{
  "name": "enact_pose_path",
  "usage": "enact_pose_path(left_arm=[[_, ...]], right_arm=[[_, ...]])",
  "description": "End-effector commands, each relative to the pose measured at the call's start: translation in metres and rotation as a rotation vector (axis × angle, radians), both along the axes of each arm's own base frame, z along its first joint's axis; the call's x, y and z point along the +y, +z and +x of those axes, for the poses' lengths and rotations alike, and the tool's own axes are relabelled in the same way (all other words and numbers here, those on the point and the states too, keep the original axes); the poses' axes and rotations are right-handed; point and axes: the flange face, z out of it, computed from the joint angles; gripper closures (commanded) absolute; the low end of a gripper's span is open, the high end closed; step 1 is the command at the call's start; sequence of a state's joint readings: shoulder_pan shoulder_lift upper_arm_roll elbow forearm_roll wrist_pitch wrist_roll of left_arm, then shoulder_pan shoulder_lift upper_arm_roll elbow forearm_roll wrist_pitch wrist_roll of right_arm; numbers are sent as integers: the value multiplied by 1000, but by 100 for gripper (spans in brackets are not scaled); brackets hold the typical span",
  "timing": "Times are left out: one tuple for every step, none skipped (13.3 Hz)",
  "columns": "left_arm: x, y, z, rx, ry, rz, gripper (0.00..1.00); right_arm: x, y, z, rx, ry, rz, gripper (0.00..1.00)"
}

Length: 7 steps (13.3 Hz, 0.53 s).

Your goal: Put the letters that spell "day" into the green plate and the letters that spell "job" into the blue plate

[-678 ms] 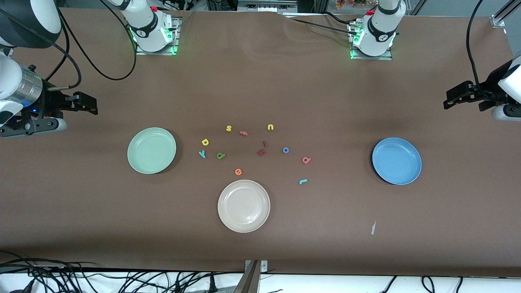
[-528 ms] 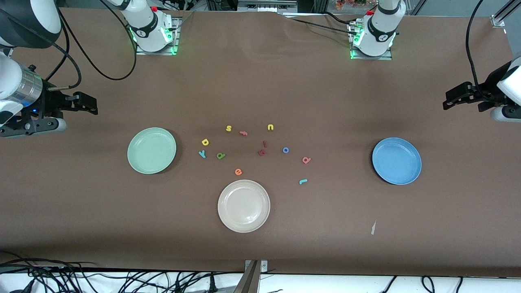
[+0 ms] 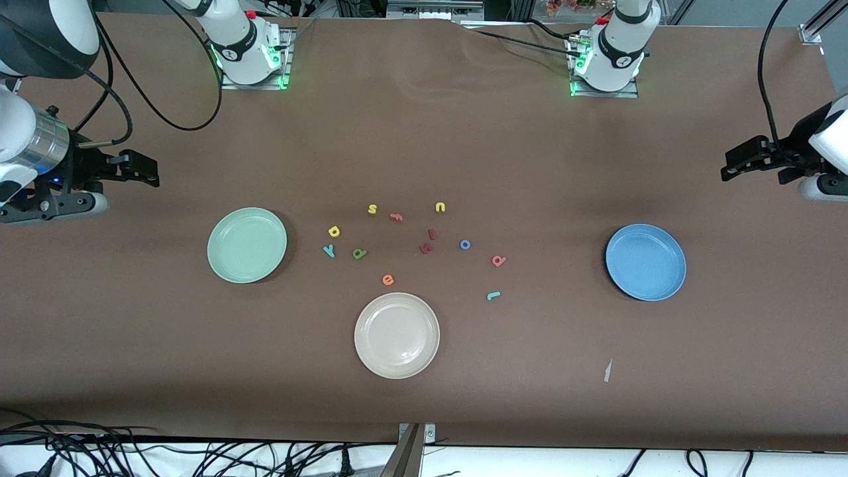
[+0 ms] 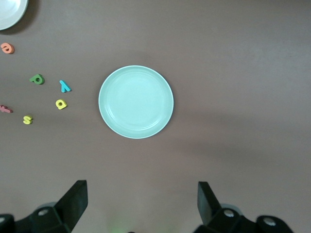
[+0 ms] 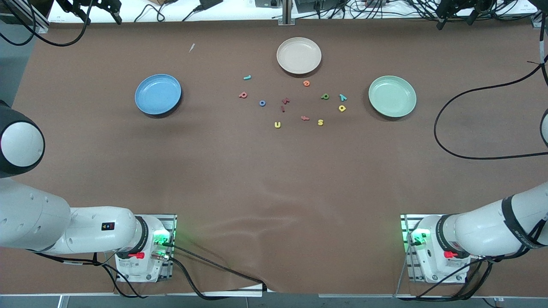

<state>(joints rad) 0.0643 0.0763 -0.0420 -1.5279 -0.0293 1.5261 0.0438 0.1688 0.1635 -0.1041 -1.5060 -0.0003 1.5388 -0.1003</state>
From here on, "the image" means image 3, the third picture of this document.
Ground black cable on table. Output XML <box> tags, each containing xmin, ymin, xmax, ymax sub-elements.
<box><xmin>472</xmin><ymin>28</ymin><xmax>587</xmax><ymax>59</ymax></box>
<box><xmin>525</xmin><ymin>19</ymin><xmax>576</xmax><ymax>42</ymax></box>

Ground tangled black cable bundle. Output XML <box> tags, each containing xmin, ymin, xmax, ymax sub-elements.
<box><xmin>0</xmin><ymin>407</ymin><xmax>398</xmax><ymax>477</ymax></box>

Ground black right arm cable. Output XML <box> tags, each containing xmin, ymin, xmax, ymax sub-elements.
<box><xmin>66</xmin><ymin>0</ymin><xmax>224</xmax><ymax>146</ymax></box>

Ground brown table cover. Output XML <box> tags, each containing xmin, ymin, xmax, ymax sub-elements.
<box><xmin>0</xmin><ymin>13</ymin><xmax>848</xmax><ymax>452</ymax></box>

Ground beige plate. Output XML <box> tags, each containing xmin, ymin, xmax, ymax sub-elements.
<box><xmin>354</xmin><ymin>292</ymin><xmax>441</xmax><ymax>380</ymax></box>

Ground aluminium frame beam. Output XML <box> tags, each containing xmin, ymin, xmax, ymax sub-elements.
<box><xmin>386</xmin><ymin>0</ymin><xmax>486</xmax><ymax>22</ymax></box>

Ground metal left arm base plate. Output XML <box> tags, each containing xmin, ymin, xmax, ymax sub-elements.
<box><xmin>566</xmin><ymin>36</ymin><xmax>640</xmax><ymax>99</ymax></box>

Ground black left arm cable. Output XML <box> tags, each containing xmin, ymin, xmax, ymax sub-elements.
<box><xmin>757</xmin><ymin>0</ymin><xmax>796</xmax><ymax>166</ymax></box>

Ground grey metal table bracket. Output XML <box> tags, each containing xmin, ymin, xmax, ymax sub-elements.
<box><xmin>379</xmin><ymin>423</ymin><xmax>437</xmax><ymax>477</ymax></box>

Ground orange artificial flowers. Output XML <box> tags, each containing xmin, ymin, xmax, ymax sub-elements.
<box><xmin>547</xmin><ymin>0</ymin><xmax>600</xmax><ymax>17</ymax></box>

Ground aluminium corner profile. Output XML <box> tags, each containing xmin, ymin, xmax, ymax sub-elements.
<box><xmin>798</xmin><ymin>0</ymin><xmax>848</xmax><ymax>46</ymax></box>

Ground blue plate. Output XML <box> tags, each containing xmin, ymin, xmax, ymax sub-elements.
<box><xmin>605</xmin><ymin>223</ymin><xmax>688</xmax><ymax>302</ymax></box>

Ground light green plate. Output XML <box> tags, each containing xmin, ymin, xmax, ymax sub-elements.
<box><xmin>207</xmin><ymin>207</ymin><xmax>288</xmax><ymax>284</ymax></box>

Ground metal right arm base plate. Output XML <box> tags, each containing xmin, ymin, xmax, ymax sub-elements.
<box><xmin>221</xmin><ymin>26</ymin><xmax>293</xmax><ymax>90</ymax></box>

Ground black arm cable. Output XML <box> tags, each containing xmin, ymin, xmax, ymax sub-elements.
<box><xmin>757</xmin><ymin>0</ymin><xmax>796</xmax><ymax>166</ymax></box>
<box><xmin>66</xmin><ymin>0</ymin><xmax>224</xmax><ymax>146</ymax></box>

